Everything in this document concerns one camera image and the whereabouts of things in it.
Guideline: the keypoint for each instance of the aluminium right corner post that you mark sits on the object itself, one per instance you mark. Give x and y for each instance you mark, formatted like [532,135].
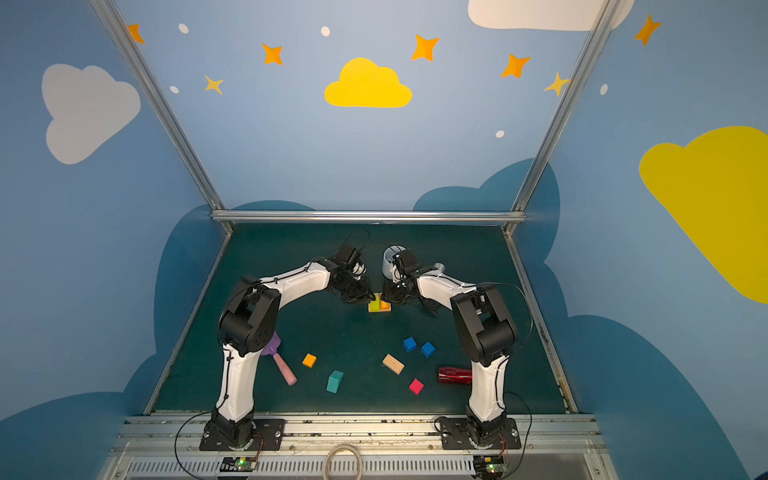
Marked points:
[580,74]

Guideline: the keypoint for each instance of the blue cube left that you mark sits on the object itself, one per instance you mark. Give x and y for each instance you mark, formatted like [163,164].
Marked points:
[409,344]

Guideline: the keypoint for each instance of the green circuit board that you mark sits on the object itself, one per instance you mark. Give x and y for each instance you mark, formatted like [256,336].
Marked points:
[241,464]
[489,467]

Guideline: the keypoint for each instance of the red spray bottle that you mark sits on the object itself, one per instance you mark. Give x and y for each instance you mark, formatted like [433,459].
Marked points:
[454,375]

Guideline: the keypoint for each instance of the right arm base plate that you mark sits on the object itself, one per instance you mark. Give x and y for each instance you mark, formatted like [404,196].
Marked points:
[464,433]

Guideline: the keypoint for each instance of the aluminium left corner post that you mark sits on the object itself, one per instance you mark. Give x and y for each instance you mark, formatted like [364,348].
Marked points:
[113,21]

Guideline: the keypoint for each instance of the front aluminium rail base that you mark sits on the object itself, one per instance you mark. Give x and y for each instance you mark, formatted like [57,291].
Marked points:
[358,446]

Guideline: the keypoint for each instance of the purple pink toy spatula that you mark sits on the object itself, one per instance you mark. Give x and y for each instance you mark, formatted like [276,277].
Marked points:
[271,350]

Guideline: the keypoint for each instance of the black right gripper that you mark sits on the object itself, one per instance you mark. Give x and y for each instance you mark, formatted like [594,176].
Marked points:
[397,288]

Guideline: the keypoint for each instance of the orange yellow block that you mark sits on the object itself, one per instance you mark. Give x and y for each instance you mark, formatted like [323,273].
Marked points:
[383,305]

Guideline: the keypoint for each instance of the right green circuit board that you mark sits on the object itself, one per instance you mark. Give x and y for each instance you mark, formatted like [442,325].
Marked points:
[489,467]

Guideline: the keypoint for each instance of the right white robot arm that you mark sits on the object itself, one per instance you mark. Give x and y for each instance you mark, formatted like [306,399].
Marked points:
[484,326]

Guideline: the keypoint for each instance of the tan wood block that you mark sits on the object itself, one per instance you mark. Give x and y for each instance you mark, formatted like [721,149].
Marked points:
[393,364]

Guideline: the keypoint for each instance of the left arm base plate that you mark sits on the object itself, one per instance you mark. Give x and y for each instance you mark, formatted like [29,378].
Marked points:
[261,434]

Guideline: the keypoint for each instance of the left green circuit board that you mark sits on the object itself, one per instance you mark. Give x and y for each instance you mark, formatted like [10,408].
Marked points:
[241,464]

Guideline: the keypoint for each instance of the aluminium back frame rail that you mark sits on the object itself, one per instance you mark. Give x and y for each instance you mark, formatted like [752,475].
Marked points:
[372,217]

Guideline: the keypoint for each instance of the blue cube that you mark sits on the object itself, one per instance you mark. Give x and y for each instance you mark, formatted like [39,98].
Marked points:
[427,349]
[409,344]

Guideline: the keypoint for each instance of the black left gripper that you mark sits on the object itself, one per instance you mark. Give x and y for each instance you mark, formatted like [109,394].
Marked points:
[358,285]

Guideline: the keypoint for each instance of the teal block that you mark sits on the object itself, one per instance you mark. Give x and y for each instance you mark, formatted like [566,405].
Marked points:
[334,381]

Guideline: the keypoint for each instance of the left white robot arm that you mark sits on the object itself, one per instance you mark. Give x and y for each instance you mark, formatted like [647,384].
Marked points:
[248,324]

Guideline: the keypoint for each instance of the magenta cube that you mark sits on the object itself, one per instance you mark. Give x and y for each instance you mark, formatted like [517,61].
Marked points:
[416,386]

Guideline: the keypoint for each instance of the light blue ceramic mug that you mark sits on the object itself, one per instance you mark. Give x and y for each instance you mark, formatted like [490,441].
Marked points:
[389,268]

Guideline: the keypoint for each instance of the small orange cube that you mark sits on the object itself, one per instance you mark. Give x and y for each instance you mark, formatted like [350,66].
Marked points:
[309,360]

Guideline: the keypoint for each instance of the blue cube right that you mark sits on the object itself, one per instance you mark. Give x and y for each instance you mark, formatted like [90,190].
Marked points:
[427,349]

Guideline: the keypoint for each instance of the aluminium corner post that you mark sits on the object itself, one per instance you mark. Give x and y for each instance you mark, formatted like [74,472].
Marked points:
[113,21]
[580,74]

